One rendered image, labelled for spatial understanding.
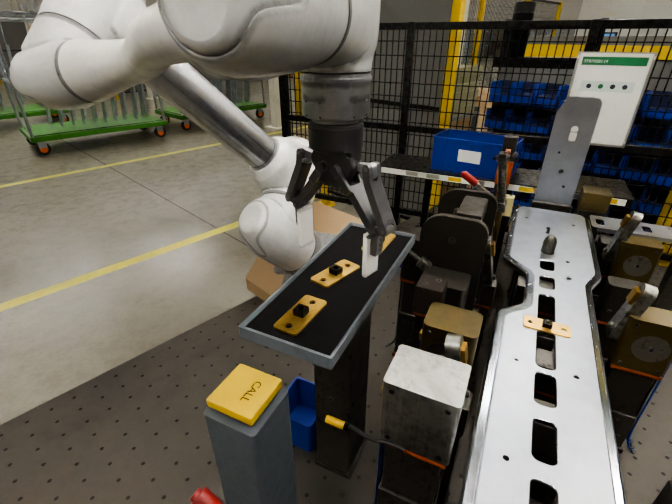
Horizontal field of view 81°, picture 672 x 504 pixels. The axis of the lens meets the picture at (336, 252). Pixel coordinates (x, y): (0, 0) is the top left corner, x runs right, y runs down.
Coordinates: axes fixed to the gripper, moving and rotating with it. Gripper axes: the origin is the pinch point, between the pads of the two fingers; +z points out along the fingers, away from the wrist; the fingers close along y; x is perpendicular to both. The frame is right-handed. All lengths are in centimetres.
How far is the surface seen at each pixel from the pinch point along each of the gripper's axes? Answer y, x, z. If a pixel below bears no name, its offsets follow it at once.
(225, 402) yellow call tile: 8.5, -26.9, 4.0
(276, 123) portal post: -543, 438, 111
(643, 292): 39, 40, 11
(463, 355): 21.5, 4.3, 11.3
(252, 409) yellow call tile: 11.3, -25.5, 4.1
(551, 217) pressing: 11, 89, 20
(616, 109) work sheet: 13, 133, -7
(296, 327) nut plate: 5.4, -13.8, 3.8
